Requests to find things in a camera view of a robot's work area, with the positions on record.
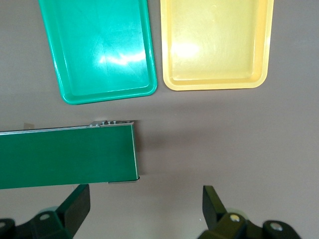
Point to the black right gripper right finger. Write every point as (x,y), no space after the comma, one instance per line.
(214,211)

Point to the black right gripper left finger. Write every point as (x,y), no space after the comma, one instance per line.
(74,209)

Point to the green conveyor belt unit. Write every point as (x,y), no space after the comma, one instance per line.
(62,154)

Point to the green plastic tray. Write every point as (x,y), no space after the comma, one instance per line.
(99,37)

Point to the yellow plastic tray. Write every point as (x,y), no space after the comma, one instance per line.
(216,37)

